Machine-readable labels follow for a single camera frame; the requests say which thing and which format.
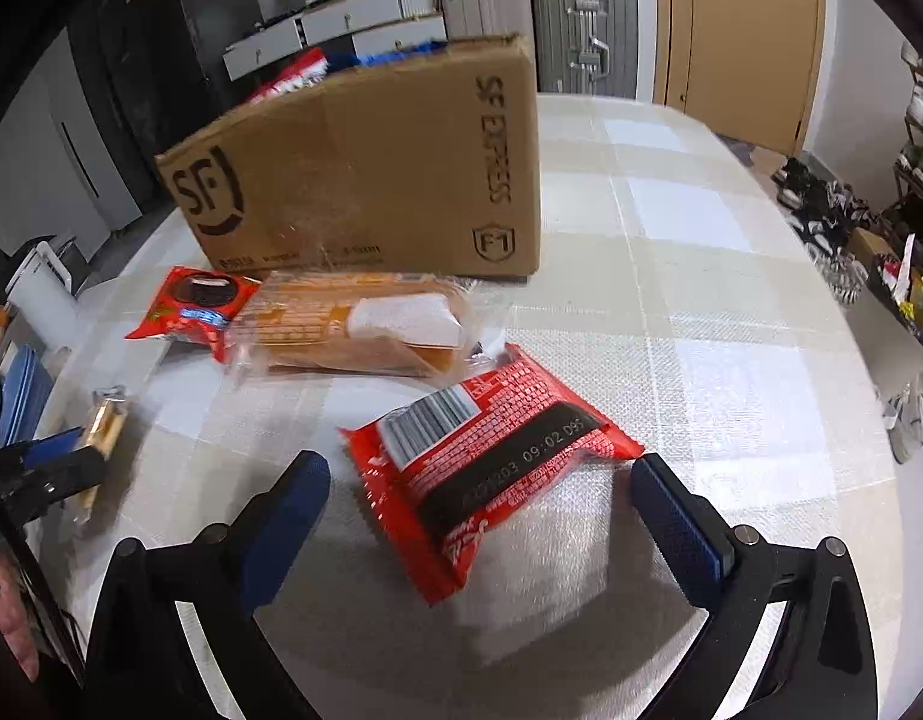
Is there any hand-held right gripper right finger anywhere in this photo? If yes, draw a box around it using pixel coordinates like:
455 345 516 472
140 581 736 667
630 454 879 720

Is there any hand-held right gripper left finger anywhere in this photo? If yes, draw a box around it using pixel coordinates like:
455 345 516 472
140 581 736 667
82 450 332 720

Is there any wooden door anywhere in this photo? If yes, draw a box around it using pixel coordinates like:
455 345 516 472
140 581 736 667
652 0 827 159

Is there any brown floor mat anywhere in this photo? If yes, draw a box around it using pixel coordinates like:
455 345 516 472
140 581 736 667
715 131 796 182

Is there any red snack packet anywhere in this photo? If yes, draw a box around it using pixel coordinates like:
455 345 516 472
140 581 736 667
337 342 647 608

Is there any dark grey refrigerator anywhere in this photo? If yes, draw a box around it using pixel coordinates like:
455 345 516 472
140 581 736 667
94 0 265 160

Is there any shoe rack with shoes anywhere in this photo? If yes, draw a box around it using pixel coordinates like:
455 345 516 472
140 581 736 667
891 41 923 241

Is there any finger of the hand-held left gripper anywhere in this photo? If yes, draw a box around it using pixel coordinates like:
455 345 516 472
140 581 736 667
14 448 109 515
22 427 86 467

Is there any clear bread packet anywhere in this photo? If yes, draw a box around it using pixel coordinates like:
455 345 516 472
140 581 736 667
224 273 508 385

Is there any white dresser desk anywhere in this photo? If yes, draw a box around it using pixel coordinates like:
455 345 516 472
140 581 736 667
221 0 449 83

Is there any white wardrobe panel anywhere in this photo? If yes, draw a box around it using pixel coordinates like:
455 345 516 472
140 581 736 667
0 34 143 256

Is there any orange-red cookie packet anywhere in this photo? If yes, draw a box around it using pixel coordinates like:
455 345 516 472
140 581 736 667
123 265 262 365

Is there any open cardboard box with packets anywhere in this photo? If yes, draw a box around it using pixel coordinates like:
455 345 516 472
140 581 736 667
847 225 923 400

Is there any group of sneakers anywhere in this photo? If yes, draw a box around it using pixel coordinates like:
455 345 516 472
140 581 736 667
772 156 894 307

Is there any pair of white sneakers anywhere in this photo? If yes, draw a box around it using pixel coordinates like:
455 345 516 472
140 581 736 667
882 371 923 466

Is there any small clear cracker packet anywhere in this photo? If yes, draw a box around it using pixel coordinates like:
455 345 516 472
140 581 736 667
74 385 133 527

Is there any silver suitcase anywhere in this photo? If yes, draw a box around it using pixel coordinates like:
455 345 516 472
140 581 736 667
532 0 642 99

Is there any white suitcase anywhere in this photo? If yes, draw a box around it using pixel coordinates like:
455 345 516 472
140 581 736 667
438 0 538 43

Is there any person's left hand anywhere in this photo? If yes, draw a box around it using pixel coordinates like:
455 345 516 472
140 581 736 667
0 561 41 683

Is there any brown cardboard box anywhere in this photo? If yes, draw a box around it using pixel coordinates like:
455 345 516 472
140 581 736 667
154 33 542 280

